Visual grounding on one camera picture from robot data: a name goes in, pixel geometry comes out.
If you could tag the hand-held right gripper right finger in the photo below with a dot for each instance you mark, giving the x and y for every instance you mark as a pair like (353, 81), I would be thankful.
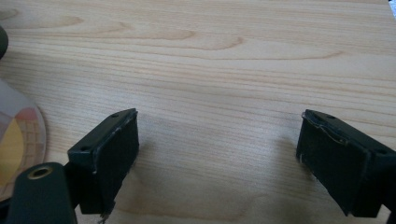
(339, 165)

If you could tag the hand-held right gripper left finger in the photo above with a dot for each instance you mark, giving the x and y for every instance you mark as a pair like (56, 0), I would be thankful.
(102, 155)

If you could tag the pink jar with printed lid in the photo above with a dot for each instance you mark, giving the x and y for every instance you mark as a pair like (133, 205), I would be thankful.
(18, 140)

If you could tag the black fan-shaped corner rack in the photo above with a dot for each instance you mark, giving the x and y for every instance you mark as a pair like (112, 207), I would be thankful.
(2, 42)

